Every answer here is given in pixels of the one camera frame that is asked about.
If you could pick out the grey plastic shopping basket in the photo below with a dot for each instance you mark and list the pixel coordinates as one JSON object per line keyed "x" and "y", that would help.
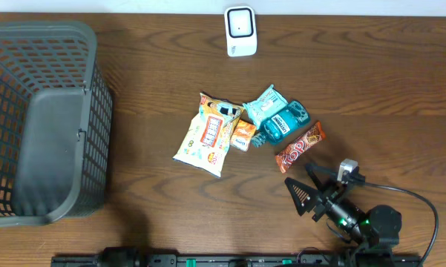
{"x": 55, "y": 123}

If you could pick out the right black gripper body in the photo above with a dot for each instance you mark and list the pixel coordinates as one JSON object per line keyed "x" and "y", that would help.
{"x": 331, "y": 194}

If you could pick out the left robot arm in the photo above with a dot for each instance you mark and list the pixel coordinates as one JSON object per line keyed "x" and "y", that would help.
{"x": 119, "y": 257}

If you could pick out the red Top chocolate bar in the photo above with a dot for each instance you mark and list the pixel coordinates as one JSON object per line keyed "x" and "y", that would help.
{"x": 293, "y": 151}

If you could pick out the yellow snack bag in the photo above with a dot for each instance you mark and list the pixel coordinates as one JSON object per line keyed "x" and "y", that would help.
{"x": 207, "y": 140}

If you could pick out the white barcode scanner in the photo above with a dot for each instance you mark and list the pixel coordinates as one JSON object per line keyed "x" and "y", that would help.
{"x": 241, "y": 31}

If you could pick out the small orange snack packet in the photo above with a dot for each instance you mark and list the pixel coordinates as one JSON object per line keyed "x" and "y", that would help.
{"x": 242, "y": 135}

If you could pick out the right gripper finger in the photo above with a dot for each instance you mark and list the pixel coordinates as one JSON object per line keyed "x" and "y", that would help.
{"x": 312, "y": 170}
{"x": 305, "y": 198}

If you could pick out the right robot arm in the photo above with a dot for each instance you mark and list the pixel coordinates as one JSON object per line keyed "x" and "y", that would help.
{"x": 376, "y": 231}

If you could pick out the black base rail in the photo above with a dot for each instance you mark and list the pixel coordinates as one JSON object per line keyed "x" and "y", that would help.
{"x": 170, "y": 260}

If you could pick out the light teal wipes packet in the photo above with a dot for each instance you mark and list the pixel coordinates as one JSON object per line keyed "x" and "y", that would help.
{"x": 265, "y": 106}

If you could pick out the teal Listerine mouthwash bottle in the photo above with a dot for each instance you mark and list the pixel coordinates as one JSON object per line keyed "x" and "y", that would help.
{"x": 277, "y": 127}

